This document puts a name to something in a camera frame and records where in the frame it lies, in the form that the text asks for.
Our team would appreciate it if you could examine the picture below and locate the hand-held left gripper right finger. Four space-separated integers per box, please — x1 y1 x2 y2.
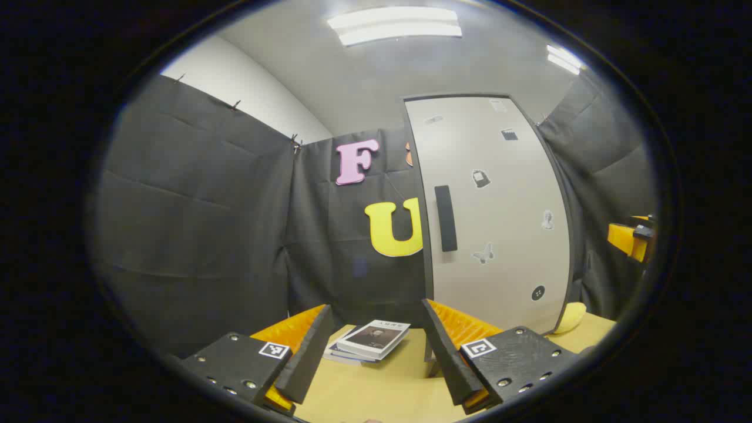
420 298 579 415

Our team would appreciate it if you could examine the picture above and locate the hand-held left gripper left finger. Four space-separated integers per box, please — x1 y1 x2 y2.
179 304 335 415

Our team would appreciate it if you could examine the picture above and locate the light grey cabinet door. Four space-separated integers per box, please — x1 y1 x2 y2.
404 96 573 335

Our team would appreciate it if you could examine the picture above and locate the black cabinet door handle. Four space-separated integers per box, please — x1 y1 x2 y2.
434 185 458 253

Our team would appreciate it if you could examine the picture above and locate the dark blue book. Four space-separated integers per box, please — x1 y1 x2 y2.
328 343 380 363

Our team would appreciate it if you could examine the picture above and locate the yellow lumpy toy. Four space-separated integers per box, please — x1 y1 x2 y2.
552 302 587 335

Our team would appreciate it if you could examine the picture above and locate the black backdrop cloth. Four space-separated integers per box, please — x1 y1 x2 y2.
94 73 656 356

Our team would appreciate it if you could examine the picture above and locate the small ceiling light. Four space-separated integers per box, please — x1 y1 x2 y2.
546 45 583 76

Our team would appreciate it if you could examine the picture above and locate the long ceiling light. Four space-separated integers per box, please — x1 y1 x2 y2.
327 6 463 47

